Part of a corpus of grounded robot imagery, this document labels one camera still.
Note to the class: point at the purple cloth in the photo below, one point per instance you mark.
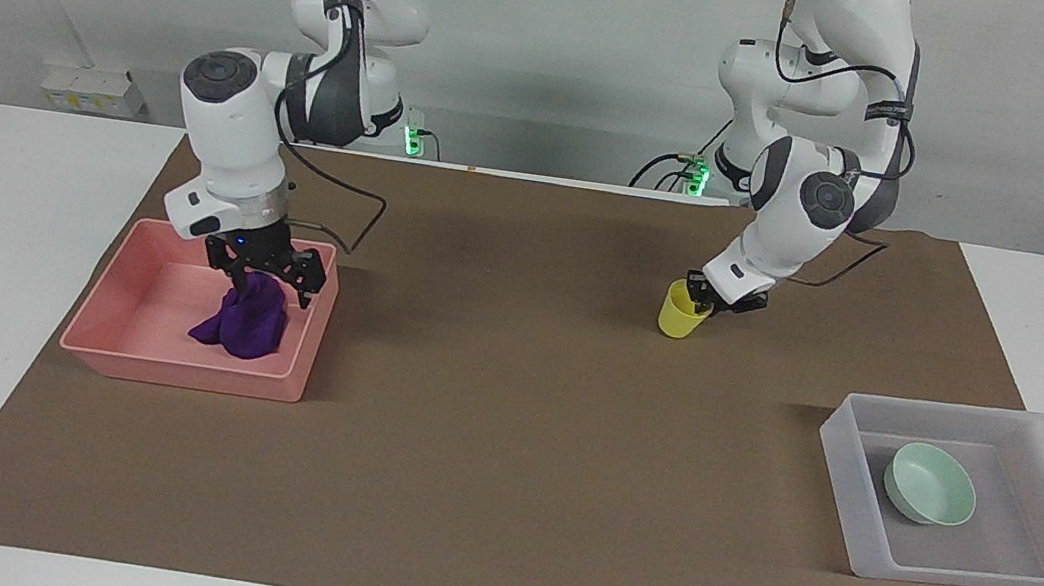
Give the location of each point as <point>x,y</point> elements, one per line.
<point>251,323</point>

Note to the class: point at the light green bowl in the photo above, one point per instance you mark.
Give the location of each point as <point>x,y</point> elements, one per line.
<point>931,483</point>

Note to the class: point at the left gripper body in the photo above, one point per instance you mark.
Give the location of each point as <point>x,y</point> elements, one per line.
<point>745,300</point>

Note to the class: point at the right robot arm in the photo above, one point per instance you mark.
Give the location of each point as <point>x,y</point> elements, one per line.
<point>229,144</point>

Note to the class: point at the pink plastic tray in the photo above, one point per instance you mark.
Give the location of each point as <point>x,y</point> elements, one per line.
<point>145,324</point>

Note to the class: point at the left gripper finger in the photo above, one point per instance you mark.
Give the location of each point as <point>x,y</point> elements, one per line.
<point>701,294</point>

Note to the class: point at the translucent plastic box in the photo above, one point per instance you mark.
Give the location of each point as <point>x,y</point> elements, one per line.
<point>970,569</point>

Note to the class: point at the yellow plastic cup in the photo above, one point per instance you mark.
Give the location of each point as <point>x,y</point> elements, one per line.
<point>677,321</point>

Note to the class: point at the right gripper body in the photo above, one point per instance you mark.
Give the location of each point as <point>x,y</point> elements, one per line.
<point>254,246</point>

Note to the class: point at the white tissue box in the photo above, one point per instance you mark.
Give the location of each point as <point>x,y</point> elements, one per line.
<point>95,91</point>

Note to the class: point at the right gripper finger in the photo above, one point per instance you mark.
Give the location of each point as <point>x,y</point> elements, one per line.
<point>309,275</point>
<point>226,270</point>

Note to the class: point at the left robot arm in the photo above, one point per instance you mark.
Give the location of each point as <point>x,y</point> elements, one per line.
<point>793,228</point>

